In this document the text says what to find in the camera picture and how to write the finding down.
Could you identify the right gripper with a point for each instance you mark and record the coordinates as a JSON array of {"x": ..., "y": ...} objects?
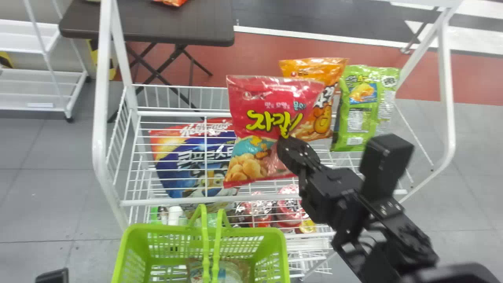
[{"x": 330, "y": 194}]

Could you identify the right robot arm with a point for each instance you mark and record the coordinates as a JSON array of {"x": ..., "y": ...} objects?
[{"x": 408, "y": 243}]

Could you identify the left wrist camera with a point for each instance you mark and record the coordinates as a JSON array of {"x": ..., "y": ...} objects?
[{"x": 53, "y": 276}]

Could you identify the green basket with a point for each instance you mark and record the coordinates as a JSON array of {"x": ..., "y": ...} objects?
[{"x": 157, "y": 251}]

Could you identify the white bottle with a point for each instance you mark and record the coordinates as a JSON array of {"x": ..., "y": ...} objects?
[{"x": 175, "y": 215}]

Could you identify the dark side table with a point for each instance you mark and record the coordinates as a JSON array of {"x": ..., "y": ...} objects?
[{"x": 157, "y": 19}]

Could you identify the yellow can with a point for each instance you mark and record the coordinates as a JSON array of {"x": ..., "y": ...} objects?
[{"x": 307, "y": 226}]

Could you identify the green snack packet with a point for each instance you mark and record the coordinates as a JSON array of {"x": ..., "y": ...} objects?
[{"x": 365, "y": 114}]

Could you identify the red noodle cup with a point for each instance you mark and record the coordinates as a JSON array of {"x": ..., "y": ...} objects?
[
  {"x": 257, "y": 210},
  {"x": 290, "y": 208}
]

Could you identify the blue cereal bag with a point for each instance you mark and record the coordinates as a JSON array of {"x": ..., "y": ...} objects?
[{"x": 188, "y": 161}]

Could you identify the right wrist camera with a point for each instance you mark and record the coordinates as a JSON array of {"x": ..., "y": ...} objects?
[{"x": 385, "y": 163}]

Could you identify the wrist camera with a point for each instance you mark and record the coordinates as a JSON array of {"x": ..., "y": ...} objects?
[
  {"x": 53, "y": 276},
  {"x": 385, "y": 163}
]

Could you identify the orange snack packet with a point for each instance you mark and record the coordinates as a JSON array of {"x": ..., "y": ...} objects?
[
  {"x": 171, "y": 2},
  {"x": 322, "y": 74}
]

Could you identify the red snack packet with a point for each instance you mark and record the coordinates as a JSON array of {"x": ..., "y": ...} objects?
[{"x": 267, "y": 118}]

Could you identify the white shelf trolley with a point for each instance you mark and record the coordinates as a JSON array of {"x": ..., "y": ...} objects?
[{"x": 35, "y": 84}]

